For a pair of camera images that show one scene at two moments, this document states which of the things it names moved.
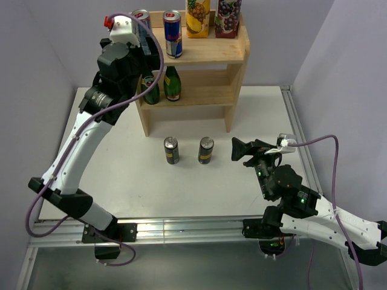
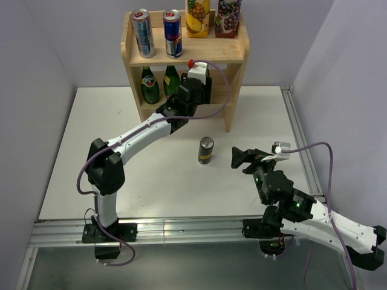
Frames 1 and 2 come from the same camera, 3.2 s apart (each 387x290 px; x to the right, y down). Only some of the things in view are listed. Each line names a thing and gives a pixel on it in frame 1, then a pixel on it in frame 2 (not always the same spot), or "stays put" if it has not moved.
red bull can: [144, 15] stays put
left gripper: [149, 62] → [205, 90]
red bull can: [173, 29] stays put
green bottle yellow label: [172, 84] stays put
